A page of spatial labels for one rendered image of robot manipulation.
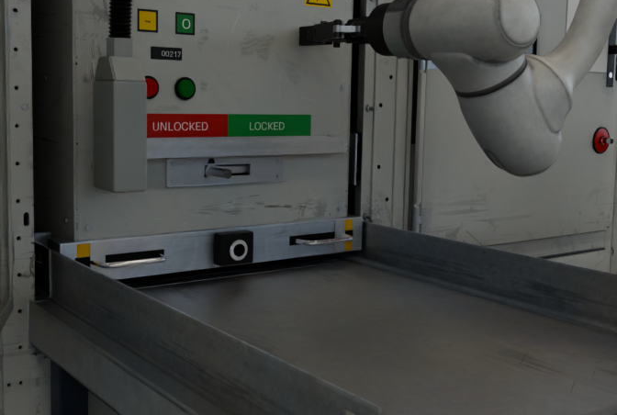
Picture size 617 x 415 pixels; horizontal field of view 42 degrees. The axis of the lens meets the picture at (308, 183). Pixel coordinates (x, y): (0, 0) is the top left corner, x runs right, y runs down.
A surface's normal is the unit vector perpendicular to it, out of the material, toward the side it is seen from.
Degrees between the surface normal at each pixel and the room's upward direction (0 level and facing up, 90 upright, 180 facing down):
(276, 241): 90
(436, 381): 0
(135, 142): 90
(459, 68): 135
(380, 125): 90
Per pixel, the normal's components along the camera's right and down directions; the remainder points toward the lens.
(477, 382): 0.02, -0.99
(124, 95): 0.59, 0.10
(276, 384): -0.80, 0.04
